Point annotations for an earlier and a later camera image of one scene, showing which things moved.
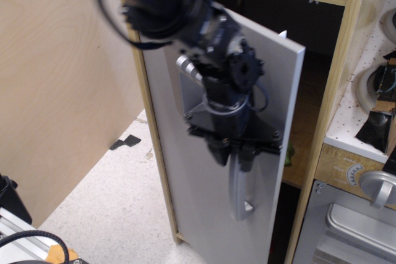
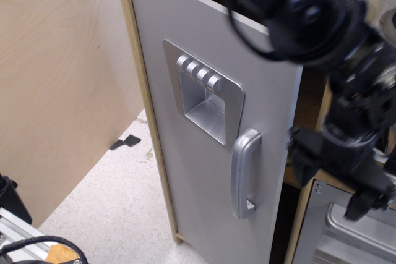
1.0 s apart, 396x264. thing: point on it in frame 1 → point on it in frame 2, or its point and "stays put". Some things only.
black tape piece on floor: x=130 y=141 stays put
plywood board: x=70 y=81 stays put
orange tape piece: x=56 y=254 stays put
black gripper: x=244 y=128 → x=356 y=165
